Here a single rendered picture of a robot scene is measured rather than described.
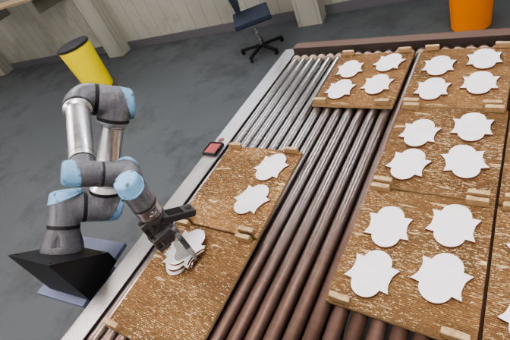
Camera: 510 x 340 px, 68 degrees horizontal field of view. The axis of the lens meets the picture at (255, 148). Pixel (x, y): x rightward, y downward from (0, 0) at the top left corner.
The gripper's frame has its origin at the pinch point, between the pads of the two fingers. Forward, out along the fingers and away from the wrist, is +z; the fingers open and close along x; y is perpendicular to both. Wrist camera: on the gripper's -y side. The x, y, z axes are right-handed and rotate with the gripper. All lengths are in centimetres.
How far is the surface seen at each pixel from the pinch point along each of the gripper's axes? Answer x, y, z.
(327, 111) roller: -8, -82, 6
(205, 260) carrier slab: 6.8, -1.5, 3.7
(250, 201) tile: 1.9, -26.8, 2.9
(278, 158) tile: -4.9, -48.2, 2.9
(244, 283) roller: 23.1, -4.9, 5.4
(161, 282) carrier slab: 0.5, 13.1, 3.8
